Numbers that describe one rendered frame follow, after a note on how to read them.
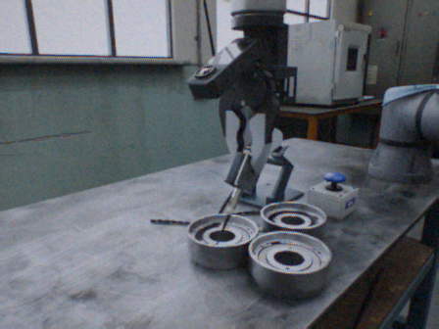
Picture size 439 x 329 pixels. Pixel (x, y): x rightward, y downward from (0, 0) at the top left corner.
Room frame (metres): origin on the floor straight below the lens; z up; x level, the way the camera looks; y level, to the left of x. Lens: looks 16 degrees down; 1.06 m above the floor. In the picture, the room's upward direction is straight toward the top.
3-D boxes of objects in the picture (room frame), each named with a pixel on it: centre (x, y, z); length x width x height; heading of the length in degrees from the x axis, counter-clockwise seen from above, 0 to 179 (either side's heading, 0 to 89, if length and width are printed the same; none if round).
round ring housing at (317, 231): (0.50, -0.12, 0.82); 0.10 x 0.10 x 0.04
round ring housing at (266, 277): (0.39, -0.09, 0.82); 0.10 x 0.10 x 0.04
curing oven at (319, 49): (2.96, -0.90, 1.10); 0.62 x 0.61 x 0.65; 135
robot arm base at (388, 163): (0.84, -0.47, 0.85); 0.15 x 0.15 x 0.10
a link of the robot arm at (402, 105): (0.83, -0.47, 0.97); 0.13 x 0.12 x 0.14; 26
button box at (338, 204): (0.61, -0.22, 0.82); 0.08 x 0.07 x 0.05; 135
